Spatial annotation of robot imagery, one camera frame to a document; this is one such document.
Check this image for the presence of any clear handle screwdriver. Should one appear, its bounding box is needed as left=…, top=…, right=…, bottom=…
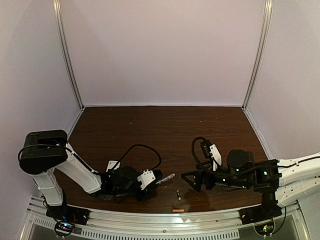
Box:
left=161, top=173, right=176, bottom=183

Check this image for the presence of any orange black battery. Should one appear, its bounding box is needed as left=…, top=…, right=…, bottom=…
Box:
left=172, top=209, right=185, bottom=213
left=176, top=190, right=182, bottom=201

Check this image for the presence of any white remote control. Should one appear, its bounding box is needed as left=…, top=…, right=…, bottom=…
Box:
left=105, top=160, right=121, bottom=173

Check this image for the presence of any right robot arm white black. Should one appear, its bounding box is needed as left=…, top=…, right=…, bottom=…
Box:
left=181, top=149, right=320, bottom=224

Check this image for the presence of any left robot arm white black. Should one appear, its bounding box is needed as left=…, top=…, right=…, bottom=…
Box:
left=18, top=129, right=163, bottom=220

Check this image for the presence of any right round circuit board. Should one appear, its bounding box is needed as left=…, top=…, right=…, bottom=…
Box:
left=254, top=220, right=275, bottom=237

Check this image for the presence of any round circuit board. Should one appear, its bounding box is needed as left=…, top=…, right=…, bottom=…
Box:
left=254, top=220, right=275, bottom=237
left=54, top=221, right=75, bottom=238

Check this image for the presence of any left round circuit board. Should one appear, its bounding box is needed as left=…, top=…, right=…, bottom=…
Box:
left=54, top=221, right=75, bottom=238

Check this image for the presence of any left black camera cable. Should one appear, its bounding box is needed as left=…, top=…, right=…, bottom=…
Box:
left=117, top=144, right=162, bottom=173

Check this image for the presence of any black camera cable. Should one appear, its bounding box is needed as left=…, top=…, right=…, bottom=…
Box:
left=117, top=144, right=162, bottom=173
left=191, top=136, right=216, bottom=176

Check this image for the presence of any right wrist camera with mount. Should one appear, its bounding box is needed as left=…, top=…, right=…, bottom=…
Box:
left=200, top=139, right=223, bottom=171

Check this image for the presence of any right black camera cable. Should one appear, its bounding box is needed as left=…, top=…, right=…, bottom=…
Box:
left=191, top=136, right=216, bottom=176

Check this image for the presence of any front aluminium rail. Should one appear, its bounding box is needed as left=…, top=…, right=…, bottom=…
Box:
left=17, top=196, right=311, bottom=240

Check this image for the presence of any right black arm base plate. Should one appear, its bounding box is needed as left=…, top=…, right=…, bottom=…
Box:
left=238, top=204, right=282, bottom=225

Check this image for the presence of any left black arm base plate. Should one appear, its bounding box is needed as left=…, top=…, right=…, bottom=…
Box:
left=46, top=205, right=90, bottom=226

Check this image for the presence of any right aluminium corner post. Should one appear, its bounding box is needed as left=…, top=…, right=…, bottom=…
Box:
left=242, top=0, right=273, bottom=111

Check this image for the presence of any aluminium corner post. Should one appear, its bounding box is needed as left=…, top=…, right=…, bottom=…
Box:
left=52, top=0, right=85, bottom=111
left=242, top=0, right=273, bottom=111

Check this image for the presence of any left aluminium corner post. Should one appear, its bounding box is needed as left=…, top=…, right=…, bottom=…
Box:
left=52, top=0, right=85, bottom=111

